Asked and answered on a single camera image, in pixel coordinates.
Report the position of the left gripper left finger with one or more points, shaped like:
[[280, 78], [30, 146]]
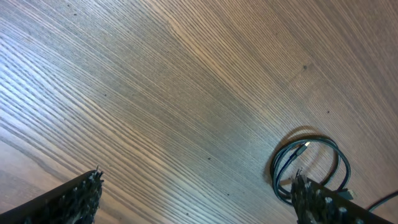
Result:
[[75, 201]]

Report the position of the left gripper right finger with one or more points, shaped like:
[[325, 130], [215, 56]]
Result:
[[314, 203]]

